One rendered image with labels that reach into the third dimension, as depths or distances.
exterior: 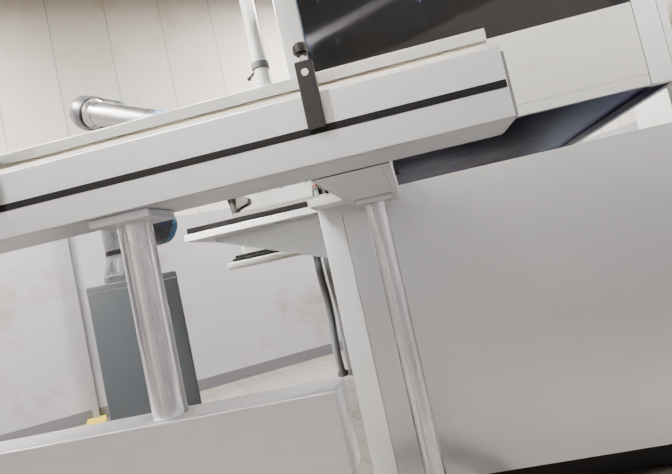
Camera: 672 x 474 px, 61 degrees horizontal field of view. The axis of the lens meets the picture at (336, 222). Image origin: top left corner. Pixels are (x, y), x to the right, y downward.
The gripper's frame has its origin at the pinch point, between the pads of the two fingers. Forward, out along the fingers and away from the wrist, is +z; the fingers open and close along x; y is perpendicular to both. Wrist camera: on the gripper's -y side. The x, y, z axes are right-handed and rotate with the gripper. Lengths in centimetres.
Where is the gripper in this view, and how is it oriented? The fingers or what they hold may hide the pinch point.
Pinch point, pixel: (235, 215)
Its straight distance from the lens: 175.5
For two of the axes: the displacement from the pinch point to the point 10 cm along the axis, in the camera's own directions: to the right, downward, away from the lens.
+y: 9.7, -2.1, -1.3
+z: 2.0, 9.8, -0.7
